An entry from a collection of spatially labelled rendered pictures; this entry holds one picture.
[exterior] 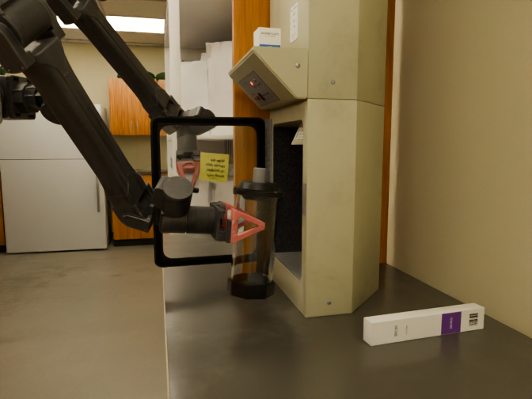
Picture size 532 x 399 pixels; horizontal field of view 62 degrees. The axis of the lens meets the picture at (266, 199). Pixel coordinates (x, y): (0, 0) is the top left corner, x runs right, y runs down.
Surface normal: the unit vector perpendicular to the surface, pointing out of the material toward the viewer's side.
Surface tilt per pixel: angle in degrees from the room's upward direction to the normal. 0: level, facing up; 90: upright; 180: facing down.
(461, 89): 90
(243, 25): 90
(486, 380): 0
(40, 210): 90
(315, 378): 0
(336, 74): 90
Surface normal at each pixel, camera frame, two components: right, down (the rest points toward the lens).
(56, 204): 0.24, 0.12
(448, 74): -0.97, 0.03
